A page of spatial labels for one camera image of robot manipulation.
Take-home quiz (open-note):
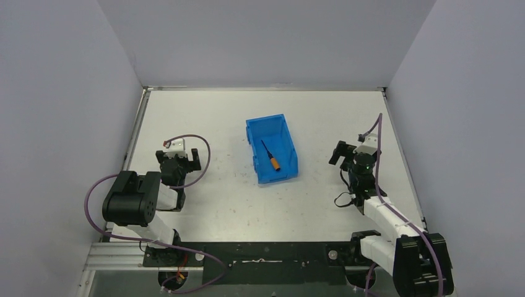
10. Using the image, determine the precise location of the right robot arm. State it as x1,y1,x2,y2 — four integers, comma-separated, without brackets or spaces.
328,134,454,296

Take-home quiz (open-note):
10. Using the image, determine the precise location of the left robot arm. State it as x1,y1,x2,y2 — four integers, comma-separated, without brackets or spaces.
102,150,201,267

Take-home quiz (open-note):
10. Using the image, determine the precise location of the blue plastic bin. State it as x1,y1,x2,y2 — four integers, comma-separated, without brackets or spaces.
246,114,298,184

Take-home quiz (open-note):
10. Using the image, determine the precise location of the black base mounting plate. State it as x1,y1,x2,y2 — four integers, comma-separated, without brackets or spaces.
142,241,371,288

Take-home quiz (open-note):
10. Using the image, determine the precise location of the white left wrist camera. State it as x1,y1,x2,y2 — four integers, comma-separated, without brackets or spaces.
163,138,187,158

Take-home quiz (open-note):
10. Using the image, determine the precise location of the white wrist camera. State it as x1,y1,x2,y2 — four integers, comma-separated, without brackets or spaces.
163,138,187,158
354,133,378,155

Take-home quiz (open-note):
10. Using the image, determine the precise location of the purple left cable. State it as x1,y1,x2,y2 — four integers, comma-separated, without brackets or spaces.
84,134,228,295

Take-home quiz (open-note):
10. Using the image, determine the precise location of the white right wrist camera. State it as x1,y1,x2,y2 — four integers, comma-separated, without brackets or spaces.
354,133,378,155

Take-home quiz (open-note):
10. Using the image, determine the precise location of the orange handled screwdriver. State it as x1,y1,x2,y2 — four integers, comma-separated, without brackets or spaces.
261,140,281,171

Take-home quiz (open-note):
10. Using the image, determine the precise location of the aluminium frame rail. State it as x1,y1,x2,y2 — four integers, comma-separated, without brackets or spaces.
76,241,206,297

